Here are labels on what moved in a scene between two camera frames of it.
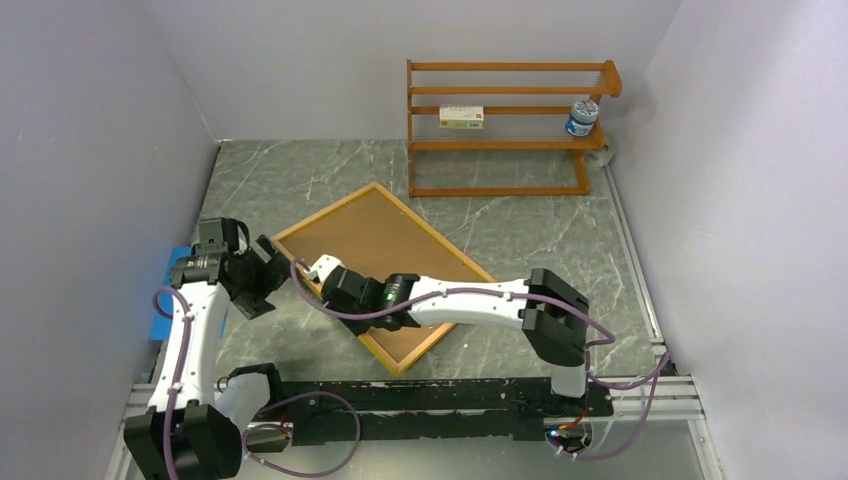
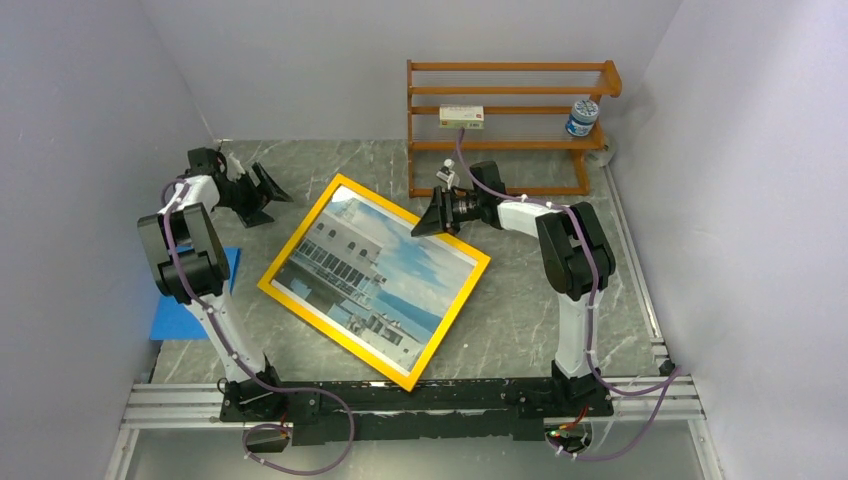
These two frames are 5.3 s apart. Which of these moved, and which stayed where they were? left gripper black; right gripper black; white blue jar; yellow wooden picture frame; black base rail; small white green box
Moved: right gripper black; yellow wooden picture frame; left gripper black
Stayed: white blue jar; small white green box; black base rail
